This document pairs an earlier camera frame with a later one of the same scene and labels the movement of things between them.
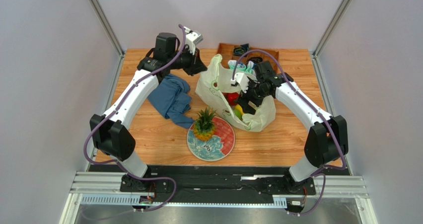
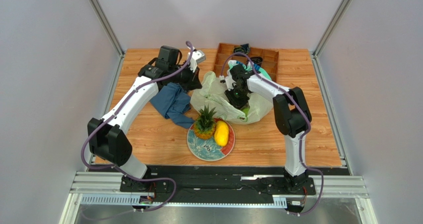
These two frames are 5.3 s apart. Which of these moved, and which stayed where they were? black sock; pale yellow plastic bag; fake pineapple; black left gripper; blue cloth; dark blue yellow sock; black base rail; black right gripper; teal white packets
Moved: black right gripper; black left gripper; pale yellow plastic bag
Stayed: teal white packets; black base rail; fake pineapple; dark blue yellow sock; blue cloth; black sock
